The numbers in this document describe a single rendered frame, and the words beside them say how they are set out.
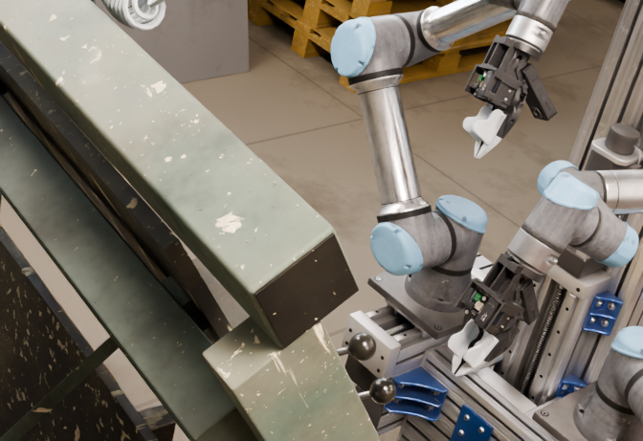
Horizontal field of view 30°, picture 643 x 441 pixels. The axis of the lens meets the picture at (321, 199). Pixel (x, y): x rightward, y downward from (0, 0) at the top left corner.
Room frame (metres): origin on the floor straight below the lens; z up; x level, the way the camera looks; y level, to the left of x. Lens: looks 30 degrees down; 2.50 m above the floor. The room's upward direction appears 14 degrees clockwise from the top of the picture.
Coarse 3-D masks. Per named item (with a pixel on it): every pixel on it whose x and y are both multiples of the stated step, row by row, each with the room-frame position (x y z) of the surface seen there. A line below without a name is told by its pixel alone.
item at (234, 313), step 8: (200, 264) 1.19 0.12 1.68; (200, 272) 1.18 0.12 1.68; (208, 272) 1.18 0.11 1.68; (208, 280) 1.17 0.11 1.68; (216, 280) 1.17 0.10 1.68; (216, 288) 1.17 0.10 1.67; (224, 288) 1.18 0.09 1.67; (216, 296) 1.17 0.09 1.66; (224, 296) 1.18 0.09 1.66; (224, 304) 1.18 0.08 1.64; (232, 304) 1.19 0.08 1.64; (224, 312) 1.18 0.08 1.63; (232, 312) 1.19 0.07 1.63; (240, 312) 1.20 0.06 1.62; (232, 320) 1.19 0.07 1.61; (240, 320) 1.20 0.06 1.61
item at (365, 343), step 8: (360, 336) 1.31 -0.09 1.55; (368, 336) 1.31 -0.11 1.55; (352, 344) 1.30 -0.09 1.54; (360, 344) 1.30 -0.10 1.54; (368, 344) 1.30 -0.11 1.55; (344, 352) 1.30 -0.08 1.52; (352, 352) 1.30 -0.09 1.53; (360, 352) 1.29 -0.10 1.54; (368, 352) 1.30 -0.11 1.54; (360, 360) 1.30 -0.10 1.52
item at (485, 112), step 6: (486, 108) 1.97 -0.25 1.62; (480, 114) 1.96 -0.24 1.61; (486, 114) 1.96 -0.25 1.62; (468, 120) 1.94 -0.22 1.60; (474, 120) 1.95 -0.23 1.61; (480, 120) 1.96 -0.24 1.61; (468, 126) 1.94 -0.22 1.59; (468, 132) 1.94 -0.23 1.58; (474, 132) 1.94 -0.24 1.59; (474, 138) 1.94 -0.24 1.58; (480, 144) 1.93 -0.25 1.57
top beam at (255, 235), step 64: (0, 0) 1.34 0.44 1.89; (64, 0) 1.31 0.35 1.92; (64, 64) 1.21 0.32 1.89; (128, 64) 1.19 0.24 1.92; (128, 128) 1.10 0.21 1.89; (192, 128) 1.08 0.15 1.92; (192, 192) 1.00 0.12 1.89; (256, 192) 0.99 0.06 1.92; (256, 256) 0.92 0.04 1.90; (320, 256) 0.92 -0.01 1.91; (256, 320) 0.93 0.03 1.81
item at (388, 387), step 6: (384, 378) 1.36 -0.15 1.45; (372, 384) 1.36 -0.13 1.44; (378, 384) 1.35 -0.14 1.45; (384, 384) 1.35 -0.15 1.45; (390, 384) 1.35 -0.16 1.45; (372, 390) 1.35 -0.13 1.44; (378, 390) 1.34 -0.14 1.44; (384, 390) 1.34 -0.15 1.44; (390, 390) 1.35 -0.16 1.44; (360, 396) 1.35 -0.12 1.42; (366, 396) 1.35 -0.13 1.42; (372, 396) 1.34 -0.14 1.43; (378, 396) 1.34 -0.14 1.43; (384, 396) 1.34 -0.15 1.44; (390, 396) 1.34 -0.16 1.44; (378, 402) 1.34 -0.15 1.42; (384, 402) 1.34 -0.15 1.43
